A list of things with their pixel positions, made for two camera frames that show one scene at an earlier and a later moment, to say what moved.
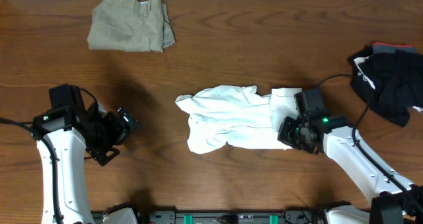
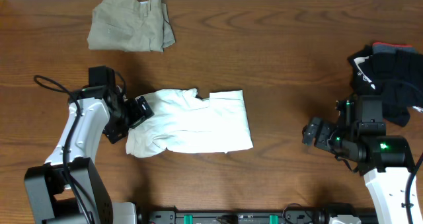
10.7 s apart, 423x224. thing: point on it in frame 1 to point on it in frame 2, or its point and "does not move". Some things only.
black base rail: [227, 217] does not move
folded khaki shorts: [123, 24] does not move
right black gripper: [283, 135] to [321, 141]
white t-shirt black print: [238, 116] to [182, 121]
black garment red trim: [388, 78] does not move
